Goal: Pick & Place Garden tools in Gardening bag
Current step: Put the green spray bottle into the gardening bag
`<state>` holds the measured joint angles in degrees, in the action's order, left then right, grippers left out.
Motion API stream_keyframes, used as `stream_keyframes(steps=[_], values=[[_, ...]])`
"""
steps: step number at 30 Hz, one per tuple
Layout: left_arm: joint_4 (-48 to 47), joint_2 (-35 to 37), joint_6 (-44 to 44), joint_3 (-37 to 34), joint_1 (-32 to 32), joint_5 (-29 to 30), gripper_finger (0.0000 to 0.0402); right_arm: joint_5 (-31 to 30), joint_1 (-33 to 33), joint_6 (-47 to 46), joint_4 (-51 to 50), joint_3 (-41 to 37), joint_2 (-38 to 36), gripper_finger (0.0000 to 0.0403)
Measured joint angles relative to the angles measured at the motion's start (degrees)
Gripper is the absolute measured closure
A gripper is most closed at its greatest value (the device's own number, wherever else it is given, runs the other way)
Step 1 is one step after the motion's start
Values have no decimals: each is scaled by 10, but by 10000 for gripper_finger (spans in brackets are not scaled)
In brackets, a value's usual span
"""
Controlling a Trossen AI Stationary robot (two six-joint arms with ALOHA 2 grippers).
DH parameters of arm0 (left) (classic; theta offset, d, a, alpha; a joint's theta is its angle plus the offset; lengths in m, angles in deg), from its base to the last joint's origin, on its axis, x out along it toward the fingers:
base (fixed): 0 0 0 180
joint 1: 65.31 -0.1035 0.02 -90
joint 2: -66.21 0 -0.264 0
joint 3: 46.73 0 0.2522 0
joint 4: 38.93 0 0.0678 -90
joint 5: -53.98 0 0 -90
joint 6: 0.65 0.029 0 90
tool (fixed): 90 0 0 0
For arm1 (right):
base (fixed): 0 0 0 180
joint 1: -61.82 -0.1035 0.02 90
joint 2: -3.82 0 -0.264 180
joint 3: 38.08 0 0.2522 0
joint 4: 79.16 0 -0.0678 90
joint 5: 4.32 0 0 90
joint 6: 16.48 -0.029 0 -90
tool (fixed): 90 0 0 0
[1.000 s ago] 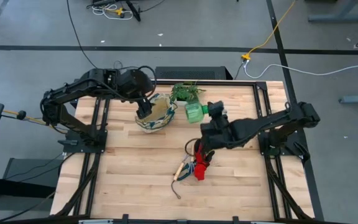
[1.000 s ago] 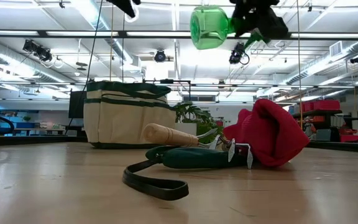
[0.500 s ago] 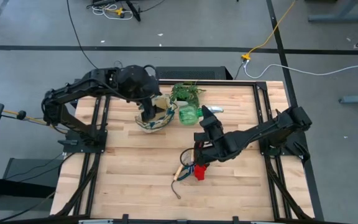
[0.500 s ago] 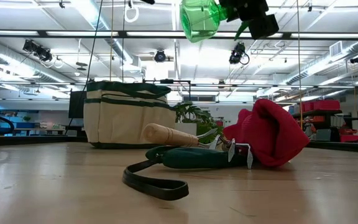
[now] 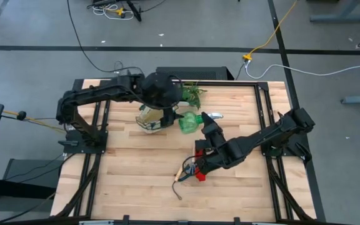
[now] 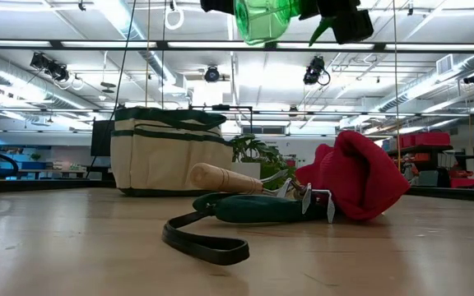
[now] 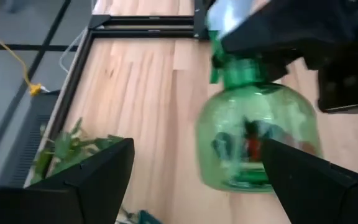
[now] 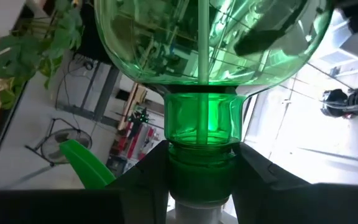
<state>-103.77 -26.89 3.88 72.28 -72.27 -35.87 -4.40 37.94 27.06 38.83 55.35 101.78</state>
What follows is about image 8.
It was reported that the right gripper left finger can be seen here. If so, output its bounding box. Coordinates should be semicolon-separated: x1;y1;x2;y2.
106;139;170;224

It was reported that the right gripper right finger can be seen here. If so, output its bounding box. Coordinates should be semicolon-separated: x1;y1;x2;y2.
231;142;313;224

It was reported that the green transparent spray bottle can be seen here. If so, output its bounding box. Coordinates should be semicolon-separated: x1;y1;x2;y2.
59;0;334;224

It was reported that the rack with red items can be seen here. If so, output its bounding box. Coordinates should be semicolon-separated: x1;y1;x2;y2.
107;105;163;178

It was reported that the black computer monitor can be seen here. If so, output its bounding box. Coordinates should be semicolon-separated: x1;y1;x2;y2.
75;0;117;65

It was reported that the standing floor fan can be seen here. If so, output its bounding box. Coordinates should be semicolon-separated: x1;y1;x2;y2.
25;117;93;167

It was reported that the green plant in white pot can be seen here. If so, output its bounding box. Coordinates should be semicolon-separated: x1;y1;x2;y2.
0;0;85;110

